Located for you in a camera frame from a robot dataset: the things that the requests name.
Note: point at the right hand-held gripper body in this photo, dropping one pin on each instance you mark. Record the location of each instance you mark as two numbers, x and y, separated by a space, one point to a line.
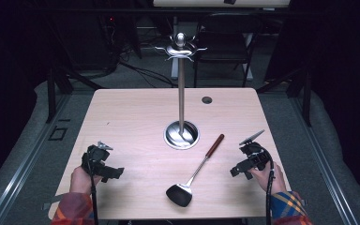
258 157

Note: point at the black metal stand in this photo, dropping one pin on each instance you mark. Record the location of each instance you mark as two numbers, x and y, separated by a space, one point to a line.
306 97
51 93

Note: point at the black folding chair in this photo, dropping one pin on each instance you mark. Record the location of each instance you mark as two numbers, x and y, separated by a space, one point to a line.
225 37

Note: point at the person's right hand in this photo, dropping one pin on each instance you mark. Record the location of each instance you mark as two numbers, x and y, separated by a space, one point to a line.
276 181

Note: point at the metal utensil rack with hooks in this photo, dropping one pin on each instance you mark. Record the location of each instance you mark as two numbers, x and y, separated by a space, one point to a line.
181 93

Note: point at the person's left hand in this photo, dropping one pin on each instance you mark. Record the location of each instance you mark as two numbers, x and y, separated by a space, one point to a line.
79 182

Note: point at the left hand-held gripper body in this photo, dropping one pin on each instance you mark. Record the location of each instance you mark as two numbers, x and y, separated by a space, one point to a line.
95 156

